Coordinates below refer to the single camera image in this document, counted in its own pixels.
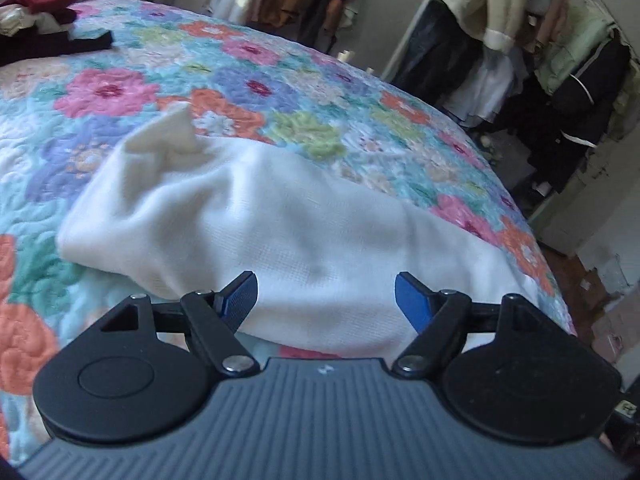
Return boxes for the white waffle robe green trim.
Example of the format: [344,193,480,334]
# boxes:
[56,102,570,360]

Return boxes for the dark clothes pile on bed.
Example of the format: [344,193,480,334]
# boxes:
[1,0,114,66]

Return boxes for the black jacket white piping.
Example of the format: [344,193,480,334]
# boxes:
[516,32,631,193]

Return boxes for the floral quilted bedspread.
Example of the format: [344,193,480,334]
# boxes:
[1,0,573,463]

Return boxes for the light green folded garment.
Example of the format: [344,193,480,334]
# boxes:
[536,0,614,96]

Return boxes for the white clothes rail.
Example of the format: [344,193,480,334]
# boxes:
[382,0,454,79]

